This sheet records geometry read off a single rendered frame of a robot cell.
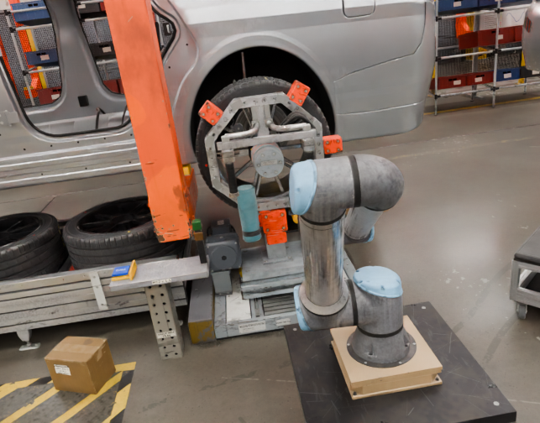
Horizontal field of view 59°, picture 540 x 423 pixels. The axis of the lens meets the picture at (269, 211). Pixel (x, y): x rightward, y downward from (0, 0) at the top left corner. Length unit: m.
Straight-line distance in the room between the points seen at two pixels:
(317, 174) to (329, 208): 0.08
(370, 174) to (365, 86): 1.73
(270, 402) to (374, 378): 0.61
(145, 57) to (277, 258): 1.21
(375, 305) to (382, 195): 0.55
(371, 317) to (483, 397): 0.40
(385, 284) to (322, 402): 0.42
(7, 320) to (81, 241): 0.53
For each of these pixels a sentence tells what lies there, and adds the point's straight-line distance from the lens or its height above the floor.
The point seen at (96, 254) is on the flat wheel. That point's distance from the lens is 2.60.
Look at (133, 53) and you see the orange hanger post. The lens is 2.10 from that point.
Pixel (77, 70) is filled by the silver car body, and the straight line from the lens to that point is 4.50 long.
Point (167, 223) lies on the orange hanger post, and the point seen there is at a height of 0.61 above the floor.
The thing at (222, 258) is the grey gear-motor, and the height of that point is 0.32.
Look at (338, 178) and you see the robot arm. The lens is 1.00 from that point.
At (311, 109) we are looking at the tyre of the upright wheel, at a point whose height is 1.02.
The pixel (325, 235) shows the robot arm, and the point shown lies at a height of 0.94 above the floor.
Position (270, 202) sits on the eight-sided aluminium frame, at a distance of 2.28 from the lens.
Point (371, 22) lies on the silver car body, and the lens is 2.70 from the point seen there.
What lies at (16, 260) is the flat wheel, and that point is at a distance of 2.80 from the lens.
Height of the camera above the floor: 1.41
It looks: 22 degrees down
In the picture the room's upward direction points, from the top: 7 degrees counter-clockwise
